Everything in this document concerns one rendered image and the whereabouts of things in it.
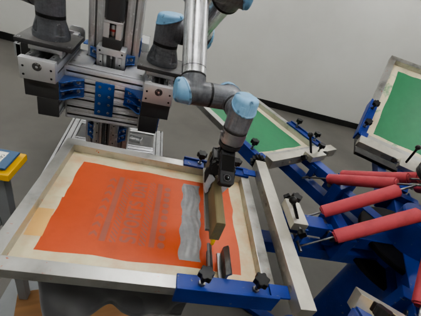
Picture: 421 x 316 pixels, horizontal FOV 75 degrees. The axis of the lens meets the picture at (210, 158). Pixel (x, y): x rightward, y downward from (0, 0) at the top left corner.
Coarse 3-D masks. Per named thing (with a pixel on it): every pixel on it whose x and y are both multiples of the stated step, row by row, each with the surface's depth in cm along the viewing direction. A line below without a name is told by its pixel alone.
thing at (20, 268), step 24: (72, 144) 109; (96, 144) 113; (48, 168) 95; (168, 168) 118; (192, 168) 119; (24, 216) 78; (0, 240) 71; (0, 264) 66; (24, 264) 68; (48, 264) 69; (72, 264) 71; (264, 264) 88; (120, 288) 73; (144, 288) 73; (168, 288) 74
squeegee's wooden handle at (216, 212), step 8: (208, 160) 106; (216, 176) 93; (216, 184) 90; (208, 192) 94; (216, 192) 86; (208, 200) 92; (216, 200) 84; (216, 208) 81; (216, 216) 78; (224, 216) 79; (216, 224) 77; (224, 224) 77; (216, 232) 79
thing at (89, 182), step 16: (80, 176) 101; (96, 176) 103; (128, 176) 108; (144, 176) 111; (160, 176) 114; (80, 192) 95; (96, 192) 97; (176, 192) 108; (224, 192) 117; (176, 208) 102; (224, 208) 109
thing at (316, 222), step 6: (306, 216) 105; (312, 216) 106; (312, 222) 104; (318, 222) 105; (324, 222) 106; (306, 228) 102; (312, 228) 102; (318, 228) 102; (324, 228) 103; (312, 234) 104; (318, 234) 105
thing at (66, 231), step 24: (72, 216) 87; (48, 240) 78; (72, 240) 80; (96, 240) 82; (168, 240) 89; (216, 240) 95; (168, 264) 83; (192, 264) 85; (216, 264) 87; (240, 264) 90
